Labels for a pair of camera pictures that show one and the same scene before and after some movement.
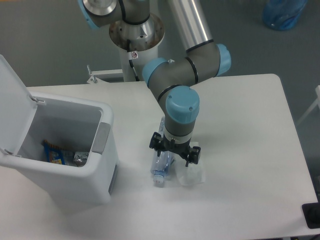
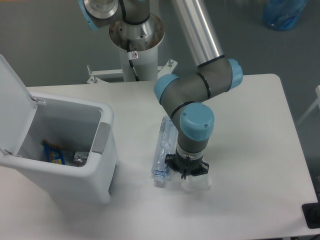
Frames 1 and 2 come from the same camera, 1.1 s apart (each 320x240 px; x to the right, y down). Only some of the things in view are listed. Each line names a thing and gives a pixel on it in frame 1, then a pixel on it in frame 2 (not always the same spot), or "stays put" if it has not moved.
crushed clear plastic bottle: x=161 y=164 stays put
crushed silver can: x=80 y=158 stays put
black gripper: x=181 y=149 -> x=186 y=166
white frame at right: x=317 y=102 stays put
